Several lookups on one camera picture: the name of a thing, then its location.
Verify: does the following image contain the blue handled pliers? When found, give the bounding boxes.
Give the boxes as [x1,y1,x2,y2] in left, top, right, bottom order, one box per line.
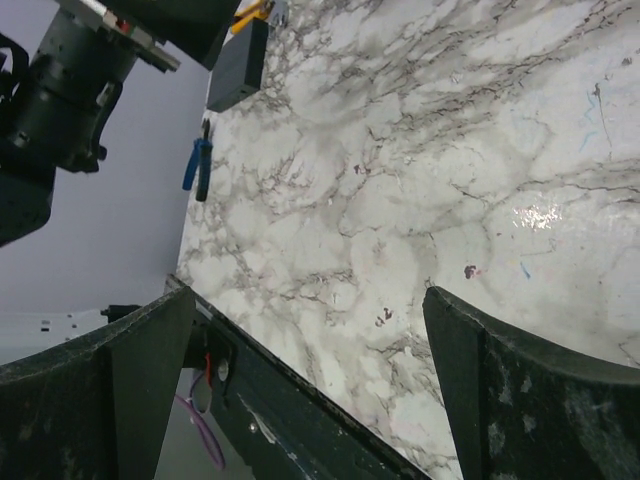
[182,119,213,202]

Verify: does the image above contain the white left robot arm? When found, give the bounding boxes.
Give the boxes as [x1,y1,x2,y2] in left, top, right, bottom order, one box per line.
[1,0,239,245]

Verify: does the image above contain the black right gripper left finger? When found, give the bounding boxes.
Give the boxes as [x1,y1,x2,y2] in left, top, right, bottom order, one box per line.
[1,287,195,479]

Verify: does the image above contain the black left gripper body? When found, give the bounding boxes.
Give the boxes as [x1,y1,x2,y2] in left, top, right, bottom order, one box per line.
[29,0,239,100]

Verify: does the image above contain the yellow utility knife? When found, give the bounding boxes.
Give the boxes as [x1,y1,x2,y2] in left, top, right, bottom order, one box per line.
[230,0,274,35]

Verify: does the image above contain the black flat box left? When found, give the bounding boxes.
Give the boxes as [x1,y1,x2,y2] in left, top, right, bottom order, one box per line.
[206,19,269,113]

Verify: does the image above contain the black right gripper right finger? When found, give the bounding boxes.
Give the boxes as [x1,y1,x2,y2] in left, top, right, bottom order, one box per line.
[423,287,639,479]

